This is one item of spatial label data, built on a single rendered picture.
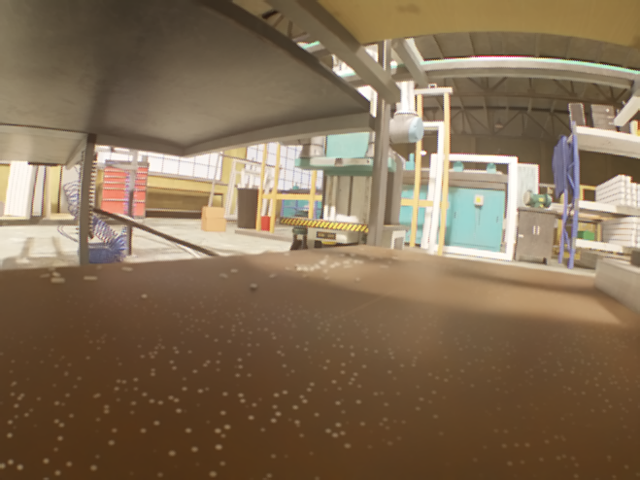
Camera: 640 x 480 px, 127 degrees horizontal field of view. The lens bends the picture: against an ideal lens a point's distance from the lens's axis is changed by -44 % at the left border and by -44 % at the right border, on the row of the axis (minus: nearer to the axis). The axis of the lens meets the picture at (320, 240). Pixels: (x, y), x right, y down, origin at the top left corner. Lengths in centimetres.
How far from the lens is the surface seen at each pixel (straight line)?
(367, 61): 48
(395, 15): 41
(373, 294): 18
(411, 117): 174
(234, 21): 37
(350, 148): 199
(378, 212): 55
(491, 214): 444
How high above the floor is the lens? 34
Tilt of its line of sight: 5 degrees down
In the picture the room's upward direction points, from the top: 5 degrees clockwise
